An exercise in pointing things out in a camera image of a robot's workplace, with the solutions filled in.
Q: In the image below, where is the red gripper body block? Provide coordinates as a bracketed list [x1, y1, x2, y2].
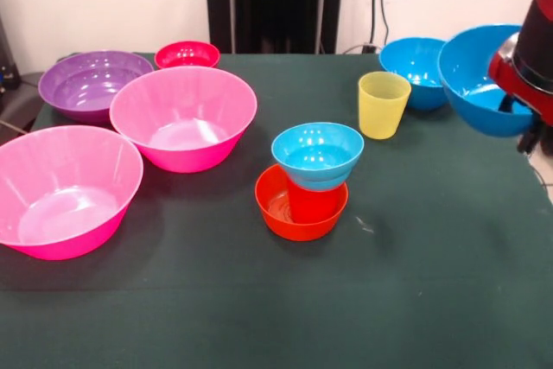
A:
[487, 31, 553, 118]

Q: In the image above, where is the large blue bowl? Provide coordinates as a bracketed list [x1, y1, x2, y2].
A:
[436, 24, 537, 138]
[378, 37, 450, 111]

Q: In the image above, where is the stack of small blue bowls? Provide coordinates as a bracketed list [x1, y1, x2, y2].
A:
[270, 122, 365, 192]

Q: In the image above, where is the red cup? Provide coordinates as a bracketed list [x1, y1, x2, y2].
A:
[287, 176, 346, 225]

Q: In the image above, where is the orange bowl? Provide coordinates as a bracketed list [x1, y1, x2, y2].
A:
[254, 163, 349, 243]

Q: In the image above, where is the yellow cup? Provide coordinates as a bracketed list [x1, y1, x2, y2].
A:
[357, 71, 412, 141]

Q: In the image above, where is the dark green table cloth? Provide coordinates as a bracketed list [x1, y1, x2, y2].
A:
[0, 52, 553, 369]

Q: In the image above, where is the small crimson bowl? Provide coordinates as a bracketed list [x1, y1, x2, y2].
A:
[154, 40, 221, 70]

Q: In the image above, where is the large pink bowl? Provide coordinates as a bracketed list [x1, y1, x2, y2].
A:
[108, 66, 258, 175]
[0, 124, 145, 262]

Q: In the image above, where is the purple bowl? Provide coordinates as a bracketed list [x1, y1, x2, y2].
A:
[37, 49, 156, 124]

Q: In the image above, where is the black pedestal foot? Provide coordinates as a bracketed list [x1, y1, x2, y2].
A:
[0, 71, 44, 132]

